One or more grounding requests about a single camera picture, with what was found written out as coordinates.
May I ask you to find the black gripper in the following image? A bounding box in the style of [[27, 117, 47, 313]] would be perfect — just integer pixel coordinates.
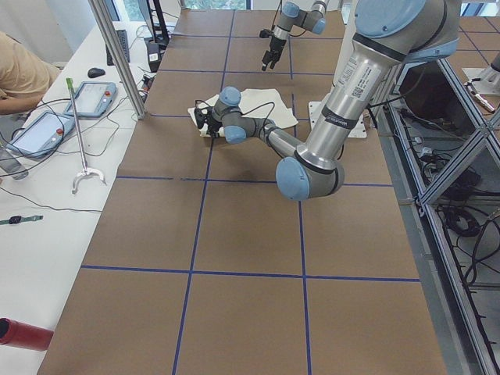
[[207, 115, 223, 138], [261, 35, 286, 71]]

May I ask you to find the cream long sleeve cat shirt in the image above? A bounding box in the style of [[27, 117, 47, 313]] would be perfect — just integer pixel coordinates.
[[187, 89, 298, 137]]

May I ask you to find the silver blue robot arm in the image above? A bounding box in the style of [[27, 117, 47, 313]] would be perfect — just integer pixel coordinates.
[[259, 0, 329, 71], [195, 1, 461, 201]]

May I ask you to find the far blue teach pendant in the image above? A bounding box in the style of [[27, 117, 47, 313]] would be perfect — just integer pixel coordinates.
[[74, 81, 117, 119]]

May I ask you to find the blue teach pendant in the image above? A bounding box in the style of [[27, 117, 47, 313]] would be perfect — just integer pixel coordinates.
[[74, 81, 117, 119], [6, 111, 75, 159]]

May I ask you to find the reacher grabber tool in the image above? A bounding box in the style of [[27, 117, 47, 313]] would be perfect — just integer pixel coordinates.
[[66, 77, 106, 195]]

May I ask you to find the black computer mouse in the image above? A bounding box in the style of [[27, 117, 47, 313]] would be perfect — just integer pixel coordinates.
[[87, 67, 106, 79]]

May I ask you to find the black keyboard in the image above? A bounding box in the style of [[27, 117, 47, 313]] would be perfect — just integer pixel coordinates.
[[105, 29, 130, 66]]

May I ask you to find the near blue teach pendant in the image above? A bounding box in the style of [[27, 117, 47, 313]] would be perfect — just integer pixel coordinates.
[[6, 111, 75, 159]]

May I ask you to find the person in tan shirt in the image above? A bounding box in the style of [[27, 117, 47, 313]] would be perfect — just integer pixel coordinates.
[[1, 32, 60, 115]]

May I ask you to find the red cylinder bottle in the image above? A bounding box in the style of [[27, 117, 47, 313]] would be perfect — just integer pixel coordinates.
[[1, 318, 54, 352]]

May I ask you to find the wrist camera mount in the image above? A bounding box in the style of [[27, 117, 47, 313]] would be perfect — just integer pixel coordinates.
[[259, 29, 273, 38], [194, 106, 213, 130]]

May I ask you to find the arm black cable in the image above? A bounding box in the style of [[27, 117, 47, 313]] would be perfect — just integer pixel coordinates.
[[194, 99, 279, 134]]

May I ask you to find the white pedestal column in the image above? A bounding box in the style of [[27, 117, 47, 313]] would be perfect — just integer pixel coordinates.
[[309, 1, 367, 138]]

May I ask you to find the aluminium frame post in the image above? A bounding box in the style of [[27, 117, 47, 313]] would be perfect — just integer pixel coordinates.
[[88, 0, 145, 120]]

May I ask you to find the aluminium frame rack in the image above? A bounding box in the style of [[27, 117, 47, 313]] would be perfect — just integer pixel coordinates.
[[369, 49, 499, 374]]

